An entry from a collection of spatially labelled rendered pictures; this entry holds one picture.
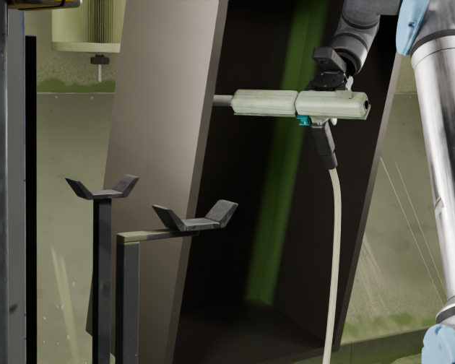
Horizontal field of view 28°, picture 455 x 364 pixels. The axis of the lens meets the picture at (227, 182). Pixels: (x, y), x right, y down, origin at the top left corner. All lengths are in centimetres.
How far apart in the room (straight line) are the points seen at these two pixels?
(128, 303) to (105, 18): 232
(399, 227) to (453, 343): 276
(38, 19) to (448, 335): 242
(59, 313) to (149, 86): 119
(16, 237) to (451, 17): 77
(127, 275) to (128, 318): 4
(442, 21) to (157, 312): 99
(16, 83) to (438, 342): 70
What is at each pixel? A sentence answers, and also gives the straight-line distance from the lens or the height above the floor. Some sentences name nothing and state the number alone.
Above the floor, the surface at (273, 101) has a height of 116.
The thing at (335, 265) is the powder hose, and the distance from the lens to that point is 216.
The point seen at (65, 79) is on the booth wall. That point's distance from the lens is 343.
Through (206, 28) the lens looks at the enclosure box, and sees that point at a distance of 192.
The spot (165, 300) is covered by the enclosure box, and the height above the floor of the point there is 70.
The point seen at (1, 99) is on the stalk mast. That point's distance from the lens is 82.
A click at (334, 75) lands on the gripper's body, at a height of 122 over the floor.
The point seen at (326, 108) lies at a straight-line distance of 194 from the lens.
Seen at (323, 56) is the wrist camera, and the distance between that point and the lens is 201.
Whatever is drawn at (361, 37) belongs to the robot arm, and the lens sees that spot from 215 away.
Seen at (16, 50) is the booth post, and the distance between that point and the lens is 136.
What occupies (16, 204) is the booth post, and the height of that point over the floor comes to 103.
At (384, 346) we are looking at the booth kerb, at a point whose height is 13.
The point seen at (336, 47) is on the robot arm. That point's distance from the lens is 212.
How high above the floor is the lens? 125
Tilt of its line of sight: 8 degrees down
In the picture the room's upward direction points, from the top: 2 degrees clockwise
